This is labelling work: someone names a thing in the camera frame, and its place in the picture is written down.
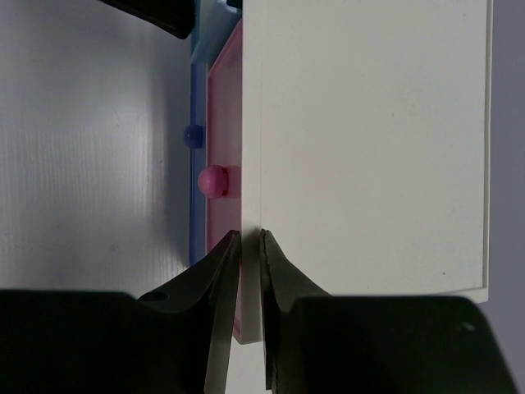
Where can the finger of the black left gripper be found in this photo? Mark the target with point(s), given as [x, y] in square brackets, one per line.
[176, 17]

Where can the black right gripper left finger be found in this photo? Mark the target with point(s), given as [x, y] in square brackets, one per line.
[173, 339]

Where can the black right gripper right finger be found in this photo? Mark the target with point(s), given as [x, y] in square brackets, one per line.
[315, 342]

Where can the light blue drawer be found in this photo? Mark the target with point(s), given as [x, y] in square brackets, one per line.
[215, 20]

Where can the pink drawer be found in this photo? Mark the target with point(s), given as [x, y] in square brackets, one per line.
[220, 181]

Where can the dark blue drawer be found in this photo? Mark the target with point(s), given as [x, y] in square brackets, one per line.
[194, 137]

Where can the white drawer organizer cabinet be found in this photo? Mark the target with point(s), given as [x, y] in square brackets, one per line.
[366, 146]

